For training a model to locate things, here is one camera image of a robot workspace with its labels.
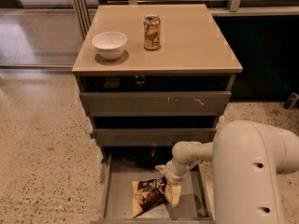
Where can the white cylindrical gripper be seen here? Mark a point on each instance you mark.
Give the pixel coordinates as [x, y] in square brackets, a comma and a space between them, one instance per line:
[171, 175]

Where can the grey drawer cabinet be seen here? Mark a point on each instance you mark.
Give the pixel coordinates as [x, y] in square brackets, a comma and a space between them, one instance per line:
[152, 75]

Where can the brown chip bag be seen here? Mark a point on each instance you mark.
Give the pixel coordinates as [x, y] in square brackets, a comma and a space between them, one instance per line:
[147, 194]

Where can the bottom open grey drawer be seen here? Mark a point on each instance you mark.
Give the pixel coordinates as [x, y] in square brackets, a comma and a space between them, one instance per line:
[117, 205]

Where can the small dark floor object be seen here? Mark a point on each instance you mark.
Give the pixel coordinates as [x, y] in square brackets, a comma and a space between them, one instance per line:
[291, 101]

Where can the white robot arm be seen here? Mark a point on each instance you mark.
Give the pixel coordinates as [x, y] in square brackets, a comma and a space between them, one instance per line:
[246, 158]

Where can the gold soda can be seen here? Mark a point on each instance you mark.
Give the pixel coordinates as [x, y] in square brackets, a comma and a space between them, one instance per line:
[152, 27]

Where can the middle grey drawer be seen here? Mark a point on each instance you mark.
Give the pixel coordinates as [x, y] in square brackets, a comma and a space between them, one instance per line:
[150, 137]

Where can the top grey drawer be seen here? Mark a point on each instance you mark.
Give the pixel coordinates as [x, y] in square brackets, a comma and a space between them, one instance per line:
[154, 103]

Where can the white ceramic bowl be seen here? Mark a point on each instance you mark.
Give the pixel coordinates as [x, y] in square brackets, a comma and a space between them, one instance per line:
[110, 45]

